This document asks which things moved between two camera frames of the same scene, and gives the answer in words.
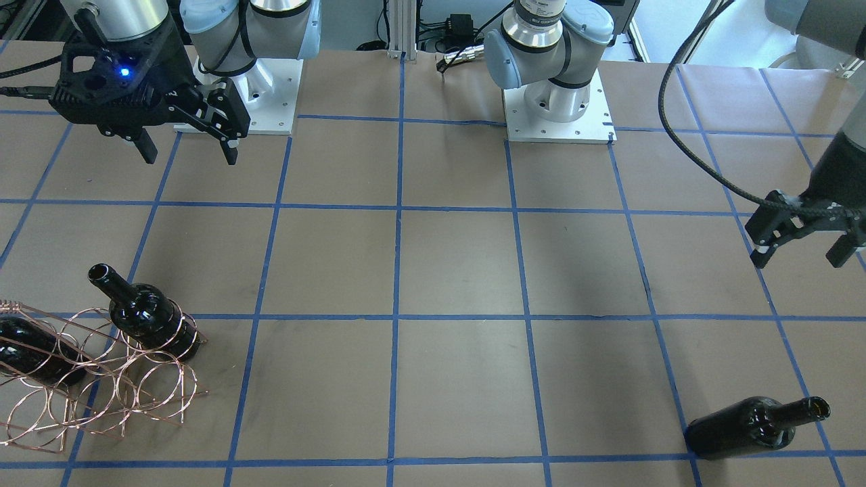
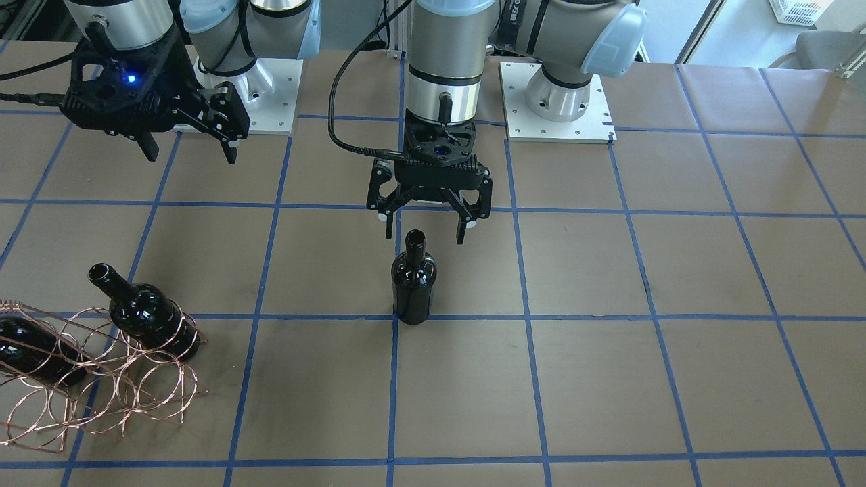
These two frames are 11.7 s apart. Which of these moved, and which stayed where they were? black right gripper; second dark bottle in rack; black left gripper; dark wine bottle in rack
Moved: black left gripper
Stayed: black right gripper; dark wine bottle in rack; second dark bottle in rack
